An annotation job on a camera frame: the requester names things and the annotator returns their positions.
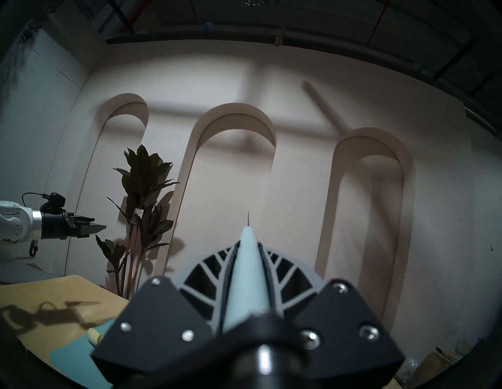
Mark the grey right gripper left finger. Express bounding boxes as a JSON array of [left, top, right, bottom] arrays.
[[171, 241, 240, 334]]

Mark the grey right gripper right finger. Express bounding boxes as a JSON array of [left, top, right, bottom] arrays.
[[257, 241, 327, 319]]

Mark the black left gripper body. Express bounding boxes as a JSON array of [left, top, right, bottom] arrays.
[[39, 210, 89, 240]]

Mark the light blue handled knife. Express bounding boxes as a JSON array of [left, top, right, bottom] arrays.
[[222, 212, 272, 334]]

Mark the blue cutting board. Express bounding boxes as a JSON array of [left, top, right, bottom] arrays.
[[49, 318, 116, 389]]

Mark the potted green plant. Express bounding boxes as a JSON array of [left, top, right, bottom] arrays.
[[96, 144, 181, 300]]

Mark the clear plastic bag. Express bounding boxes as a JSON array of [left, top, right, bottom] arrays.
[[394, 357, 422, 387]]

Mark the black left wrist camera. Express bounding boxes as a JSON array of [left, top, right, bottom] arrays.
[[41, 193, 65, 214]]

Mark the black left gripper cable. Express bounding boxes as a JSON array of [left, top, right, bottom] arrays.
[[22, 192, 51, 208]]

